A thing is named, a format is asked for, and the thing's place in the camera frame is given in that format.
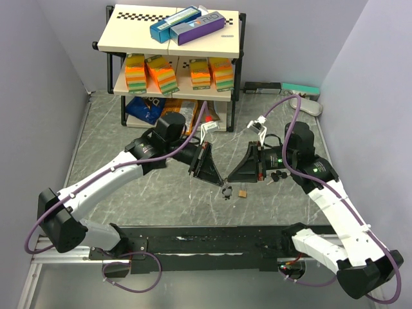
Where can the blue box on shelf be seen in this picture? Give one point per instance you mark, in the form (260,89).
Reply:
(160,31)

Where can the teal white box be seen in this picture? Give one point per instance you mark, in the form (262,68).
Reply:
(311,93)

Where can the orange snack bag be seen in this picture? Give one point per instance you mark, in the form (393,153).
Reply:
(187,107)

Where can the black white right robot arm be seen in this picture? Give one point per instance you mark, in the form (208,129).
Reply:
(361,263)

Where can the blue chips bag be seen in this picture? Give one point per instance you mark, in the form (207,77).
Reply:
(147,109)

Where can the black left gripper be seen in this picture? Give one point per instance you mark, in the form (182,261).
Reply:
(205,169)

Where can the brass padlock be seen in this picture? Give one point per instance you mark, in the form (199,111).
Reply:
(242,193)

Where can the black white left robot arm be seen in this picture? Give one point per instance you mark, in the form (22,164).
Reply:
(62,215)

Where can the brown snack bag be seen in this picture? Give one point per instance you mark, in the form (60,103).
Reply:
(210,112)

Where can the sponge pack far right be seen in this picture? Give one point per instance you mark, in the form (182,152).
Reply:
(222,73)

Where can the sponge pack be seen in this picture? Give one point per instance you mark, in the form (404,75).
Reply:
(222,73)
(162,73)
(135,73)
(200,74)

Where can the sponge pack far left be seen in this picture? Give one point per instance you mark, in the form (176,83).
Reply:
(135,73)

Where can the purple box on shelf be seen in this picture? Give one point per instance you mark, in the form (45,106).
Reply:
(200,27)

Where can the black-headed keys on table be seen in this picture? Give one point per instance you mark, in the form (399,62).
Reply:
(277,176)

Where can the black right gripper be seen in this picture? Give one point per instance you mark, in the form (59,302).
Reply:
(252,170)

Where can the aluminium rail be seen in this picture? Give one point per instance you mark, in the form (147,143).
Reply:
(51,256)

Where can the black-headed key bunch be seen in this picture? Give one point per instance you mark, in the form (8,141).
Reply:
(226,191)

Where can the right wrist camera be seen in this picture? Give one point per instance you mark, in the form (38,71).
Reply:
(258,126)

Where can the black flat box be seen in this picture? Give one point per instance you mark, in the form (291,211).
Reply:
(262,87)

